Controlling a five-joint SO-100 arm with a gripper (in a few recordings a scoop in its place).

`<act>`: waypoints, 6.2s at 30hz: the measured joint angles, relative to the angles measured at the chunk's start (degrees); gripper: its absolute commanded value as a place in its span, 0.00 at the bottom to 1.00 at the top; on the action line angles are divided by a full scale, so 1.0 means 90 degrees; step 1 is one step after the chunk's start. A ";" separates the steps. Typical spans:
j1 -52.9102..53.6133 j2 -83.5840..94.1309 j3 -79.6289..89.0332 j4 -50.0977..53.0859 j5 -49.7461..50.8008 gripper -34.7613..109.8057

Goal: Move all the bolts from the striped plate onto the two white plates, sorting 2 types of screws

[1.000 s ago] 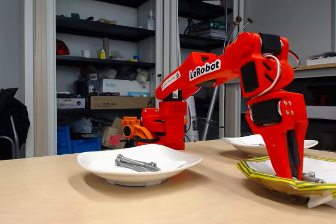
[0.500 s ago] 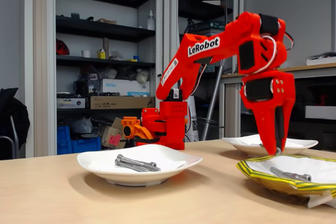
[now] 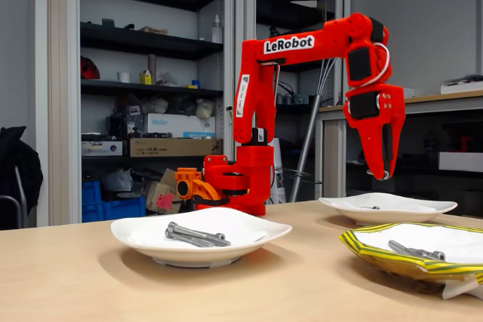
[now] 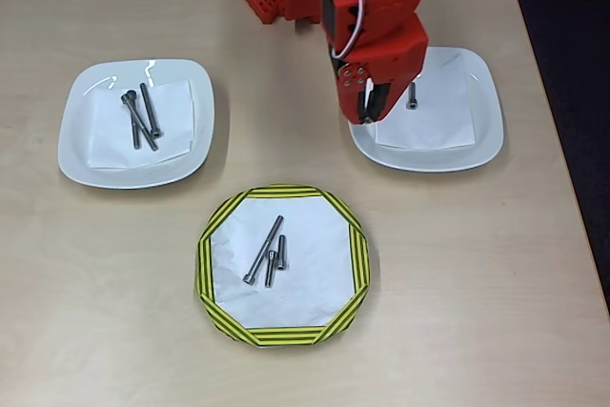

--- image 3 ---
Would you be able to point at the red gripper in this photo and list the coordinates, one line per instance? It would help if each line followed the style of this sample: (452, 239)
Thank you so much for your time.
(377, 118)

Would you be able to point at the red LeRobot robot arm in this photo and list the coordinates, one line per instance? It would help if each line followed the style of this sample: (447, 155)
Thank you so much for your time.
(332, 41)

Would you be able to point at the small white box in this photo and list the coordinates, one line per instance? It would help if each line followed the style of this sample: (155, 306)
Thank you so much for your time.
(409, 92)

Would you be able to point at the grey coat stand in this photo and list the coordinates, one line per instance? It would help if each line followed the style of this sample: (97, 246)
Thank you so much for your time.
(307, 137)

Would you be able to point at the white square porcelain plate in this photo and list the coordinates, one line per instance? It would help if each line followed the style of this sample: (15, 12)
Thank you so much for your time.
(385, 218)
(188, 256)

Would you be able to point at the grey sideboard wooden top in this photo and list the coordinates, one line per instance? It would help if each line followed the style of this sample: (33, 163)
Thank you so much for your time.
(453, 101)

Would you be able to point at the long white box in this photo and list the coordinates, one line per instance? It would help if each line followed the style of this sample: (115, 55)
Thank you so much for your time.
(462, 161)

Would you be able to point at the flat white box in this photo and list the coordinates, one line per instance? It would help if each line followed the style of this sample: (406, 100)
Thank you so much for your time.
(464, 88)

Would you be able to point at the yellow green striped plate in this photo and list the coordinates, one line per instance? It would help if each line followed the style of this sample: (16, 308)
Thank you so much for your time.
(381, 256)

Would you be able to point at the orange printed part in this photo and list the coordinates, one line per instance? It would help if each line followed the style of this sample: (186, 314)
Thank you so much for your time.
(203, 189)

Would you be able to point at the white plastic bottle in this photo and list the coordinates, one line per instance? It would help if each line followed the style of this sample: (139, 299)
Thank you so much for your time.
(217, 31)

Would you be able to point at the white Weller box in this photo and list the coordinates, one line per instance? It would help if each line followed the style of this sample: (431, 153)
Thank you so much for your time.
(177, 124)

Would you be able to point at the long brown cardboard box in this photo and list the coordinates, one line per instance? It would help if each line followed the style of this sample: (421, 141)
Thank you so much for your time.
(173, 147)

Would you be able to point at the cardboard box pink label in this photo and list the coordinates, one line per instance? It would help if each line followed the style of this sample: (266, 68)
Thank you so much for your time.
(162, 194)

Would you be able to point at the small yellow box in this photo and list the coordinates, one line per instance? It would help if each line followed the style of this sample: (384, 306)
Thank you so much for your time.
(145, 78)

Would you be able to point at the white paper cup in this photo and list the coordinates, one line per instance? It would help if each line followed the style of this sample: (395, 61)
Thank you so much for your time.
(123, 77)

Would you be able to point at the blue plastic crate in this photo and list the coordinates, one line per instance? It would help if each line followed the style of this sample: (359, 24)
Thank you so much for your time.
(90, 192)
(120, 210)

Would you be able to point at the flat grey printed box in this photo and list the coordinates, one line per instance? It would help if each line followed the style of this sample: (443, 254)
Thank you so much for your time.
(102, 148)

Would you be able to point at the red black helmet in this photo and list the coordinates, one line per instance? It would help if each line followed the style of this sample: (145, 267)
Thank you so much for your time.
(88, 69)

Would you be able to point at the black jacket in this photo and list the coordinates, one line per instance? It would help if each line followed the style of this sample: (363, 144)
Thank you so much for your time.
(19, 163)

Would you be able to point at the grey metal chair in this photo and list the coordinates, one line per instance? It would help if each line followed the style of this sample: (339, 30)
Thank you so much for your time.
(20, 194)

